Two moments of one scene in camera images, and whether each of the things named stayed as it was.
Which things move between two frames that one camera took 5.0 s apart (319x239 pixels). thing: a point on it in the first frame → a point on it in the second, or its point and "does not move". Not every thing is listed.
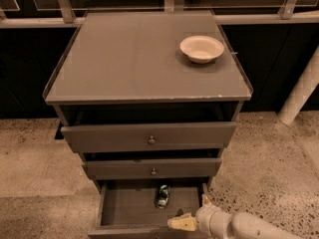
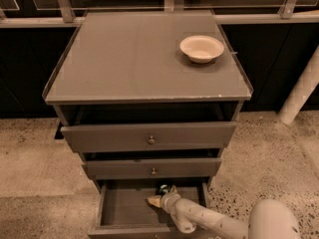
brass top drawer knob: [152, 140] does not move
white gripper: [205, 215] → [166, 200]
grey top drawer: [187, 136] does not move
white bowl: [201, 49] does not move
